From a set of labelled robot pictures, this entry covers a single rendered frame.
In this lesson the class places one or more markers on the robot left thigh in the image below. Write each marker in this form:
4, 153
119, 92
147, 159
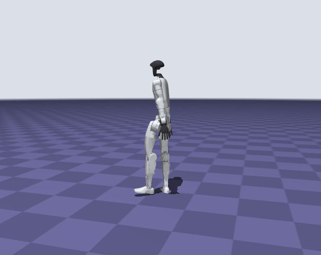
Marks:
150, 136

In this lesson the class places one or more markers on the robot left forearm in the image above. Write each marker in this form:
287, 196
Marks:
161, 110

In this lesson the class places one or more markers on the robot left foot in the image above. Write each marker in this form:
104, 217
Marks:
144, 190

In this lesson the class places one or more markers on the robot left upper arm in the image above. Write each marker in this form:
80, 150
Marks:
158, 89

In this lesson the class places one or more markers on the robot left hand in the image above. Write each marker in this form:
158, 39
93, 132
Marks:
164, 129

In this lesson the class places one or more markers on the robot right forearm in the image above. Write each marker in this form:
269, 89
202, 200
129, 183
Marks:
168, 112

